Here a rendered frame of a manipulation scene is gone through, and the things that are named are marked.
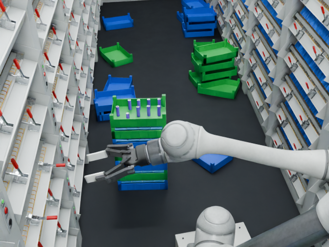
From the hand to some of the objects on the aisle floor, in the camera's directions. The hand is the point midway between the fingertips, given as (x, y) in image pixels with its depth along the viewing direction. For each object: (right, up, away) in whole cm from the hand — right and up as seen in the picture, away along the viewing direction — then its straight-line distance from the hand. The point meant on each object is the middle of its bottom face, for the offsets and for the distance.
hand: (92, 167), depth 150 cm
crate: (+53, -6, +134) cm, 145 cm away
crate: (+12, -19, +118) cm, 120 cm away
